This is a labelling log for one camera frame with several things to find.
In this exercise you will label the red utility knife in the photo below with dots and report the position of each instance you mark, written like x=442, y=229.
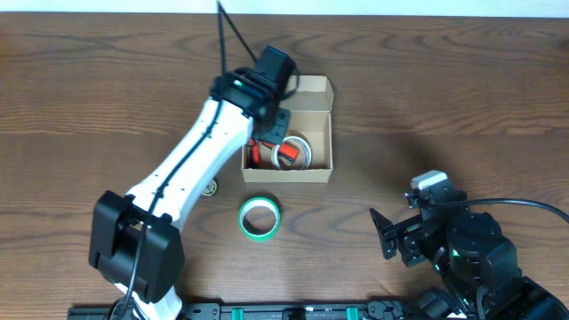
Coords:
x=254, y=153

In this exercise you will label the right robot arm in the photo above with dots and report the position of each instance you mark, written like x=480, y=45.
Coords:
x=476, y=262

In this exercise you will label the green tape roll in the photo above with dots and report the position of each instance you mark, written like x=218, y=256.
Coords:
x=259, y=202

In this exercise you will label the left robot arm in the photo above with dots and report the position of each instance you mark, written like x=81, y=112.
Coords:
x=135, y=238

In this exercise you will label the black gold correction tape dispenser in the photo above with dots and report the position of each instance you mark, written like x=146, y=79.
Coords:
x=211, y=188

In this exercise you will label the small red black cutter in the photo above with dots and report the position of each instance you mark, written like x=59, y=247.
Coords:
x=287, y=151

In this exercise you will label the white clear tape roll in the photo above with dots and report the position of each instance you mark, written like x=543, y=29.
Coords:
x=307, y=160

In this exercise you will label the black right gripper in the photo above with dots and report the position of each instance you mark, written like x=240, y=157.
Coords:
x=401, y=234

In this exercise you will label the open cardboard box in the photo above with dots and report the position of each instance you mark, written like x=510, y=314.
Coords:
x=311, y=119

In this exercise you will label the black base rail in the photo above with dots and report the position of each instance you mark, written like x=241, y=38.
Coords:
x=375, y=309

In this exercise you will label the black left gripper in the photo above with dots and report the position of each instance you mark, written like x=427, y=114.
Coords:
x=276, y=129

